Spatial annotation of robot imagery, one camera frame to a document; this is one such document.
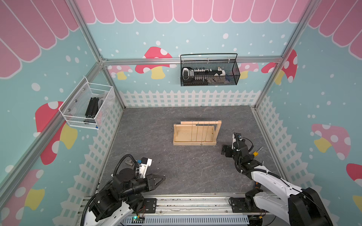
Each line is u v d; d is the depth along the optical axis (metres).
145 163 0.63
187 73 0.89
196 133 1.24
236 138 0.76
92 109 0.70
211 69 0.92
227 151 0.78
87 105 0.72
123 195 0.51
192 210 0.74
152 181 0.61
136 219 0.73
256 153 0.92
